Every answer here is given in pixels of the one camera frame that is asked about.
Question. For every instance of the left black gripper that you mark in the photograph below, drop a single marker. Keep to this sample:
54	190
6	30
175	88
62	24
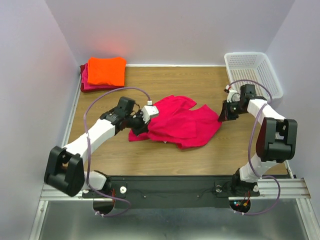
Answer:
143	127

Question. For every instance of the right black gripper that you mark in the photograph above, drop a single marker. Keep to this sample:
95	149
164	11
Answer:
225	115

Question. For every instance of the crimson t shirt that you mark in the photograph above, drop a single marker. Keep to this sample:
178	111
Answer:
177	123

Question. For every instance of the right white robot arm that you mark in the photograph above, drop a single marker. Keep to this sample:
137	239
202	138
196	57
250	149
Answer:
276	141

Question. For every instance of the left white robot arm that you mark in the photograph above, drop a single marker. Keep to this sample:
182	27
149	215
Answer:
65	166

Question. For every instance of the white plastic basket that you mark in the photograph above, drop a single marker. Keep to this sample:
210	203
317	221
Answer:
253	68

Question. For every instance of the folded pink t shirt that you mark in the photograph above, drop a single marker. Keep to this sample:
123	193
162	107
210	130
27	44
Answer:
86	80

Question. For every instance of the folded orange t shirt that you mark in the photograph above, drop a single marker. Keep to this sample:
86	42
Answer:
106	71

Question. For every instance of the folded dark red t shirt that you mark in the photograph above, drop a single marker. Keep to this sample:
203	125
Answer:
83	90

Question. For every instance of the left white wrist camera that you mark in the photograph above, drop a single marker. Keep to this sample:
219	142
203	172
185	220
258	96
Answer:
149	111

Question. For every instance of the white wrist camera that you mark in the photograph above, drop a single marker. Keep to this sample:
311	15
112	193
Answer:
149	111
232	95

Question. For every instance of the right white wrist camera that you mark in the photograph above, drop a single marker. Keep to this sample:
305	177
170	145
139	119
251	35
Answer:
232	95

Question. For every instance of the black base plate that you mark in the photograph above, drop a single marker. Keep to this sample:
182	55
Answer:
170	192

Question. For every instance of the aluminium frame rail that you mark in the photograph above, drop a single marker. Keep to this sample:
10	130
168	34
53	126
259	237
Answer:
282	211

